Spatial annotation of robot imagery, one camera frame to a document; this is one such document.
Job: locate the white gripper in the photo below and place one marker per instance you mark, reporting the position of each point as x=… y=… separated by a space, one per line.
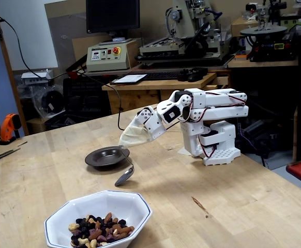
x=154 y=128

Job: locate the bent metal spoon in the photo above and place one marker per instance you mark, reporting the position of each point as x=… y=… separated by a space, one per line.
x=124 y=178

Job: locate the mixed nuts and raisins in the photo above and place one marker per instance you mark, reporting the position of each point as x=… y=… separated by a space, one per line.
x=101 y=232

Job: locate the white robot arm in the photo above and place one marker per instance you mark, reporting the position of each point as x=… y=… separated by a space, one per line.
x=217 y=113

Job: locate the dark brown plate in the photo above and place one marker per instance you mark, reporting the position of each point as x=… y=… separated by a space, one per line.
x=101 y=157

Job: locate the white octagonal bowl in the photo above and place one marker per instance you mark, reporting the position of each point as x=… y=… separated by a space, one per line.
x=104 y=204

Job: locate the beige masking tape wrap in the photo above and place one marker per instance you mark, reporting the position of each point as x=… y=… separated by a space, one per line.
x=133 y=135

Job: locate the wooden workbench desk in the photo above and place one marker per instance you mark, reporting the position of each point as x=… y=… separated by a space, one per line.
x=135 y=99

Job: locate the beige tape paper patch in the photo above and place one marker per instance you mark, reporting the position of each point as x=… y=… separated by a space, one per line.
x=184 y=152

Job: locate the white paper sheet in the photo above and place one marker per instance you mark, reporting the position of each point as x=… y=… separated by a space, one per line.
x=129 y=78

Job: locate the black computer mouse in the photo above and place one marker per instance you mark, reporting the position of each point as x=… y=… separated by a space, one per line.
x=195 y=76

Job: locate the black storage crate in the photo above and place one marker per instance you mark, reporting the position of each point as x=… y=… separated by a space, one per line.
x=83 y=100

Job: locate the beige machine control box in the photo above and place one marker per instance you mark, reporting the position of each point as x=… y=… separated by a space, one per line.
x=106 y=62

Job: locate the small red clamp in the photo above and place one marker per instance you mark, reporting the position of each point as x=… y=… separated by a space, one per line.
x=73 y=75

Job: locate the clear plastic bag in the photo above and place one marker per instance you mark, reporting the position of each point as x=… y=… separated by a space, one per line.
x=52 y=99

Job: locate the black computer monitor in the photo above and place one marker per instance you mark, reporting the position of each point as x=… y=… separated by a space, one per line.
x=111 y=15

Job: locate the beige CNC milling machine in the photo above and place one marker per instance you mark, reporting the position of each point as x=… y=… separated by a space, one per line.
x=186 y=15

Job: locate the small white box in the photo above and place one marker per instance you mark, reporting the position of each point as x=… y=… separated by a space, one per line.
x=34 y=76

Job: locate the large brown cardboard sheet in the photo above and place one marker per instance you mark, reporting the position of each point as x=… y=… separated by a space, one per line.
x=67 y=25

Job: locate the wooden side bench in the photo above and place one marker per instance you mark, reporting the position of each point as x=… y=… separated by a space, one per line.
x=264 y=63

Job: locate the brown cardboard box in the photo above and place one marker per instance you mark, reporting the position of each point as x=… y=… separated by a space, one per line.
x=239 y=27

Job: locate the orange black hand tool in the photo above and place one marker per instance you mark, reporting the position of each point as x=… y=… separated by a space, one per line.
x=9 y=124

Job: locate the black scroll saw machine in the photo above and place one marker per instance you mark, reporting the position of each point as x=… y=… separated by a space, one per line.
x=269 y=49

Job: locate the white panel board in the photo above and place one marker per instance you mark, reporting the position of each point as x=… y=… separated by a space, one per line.
x=31 y=31

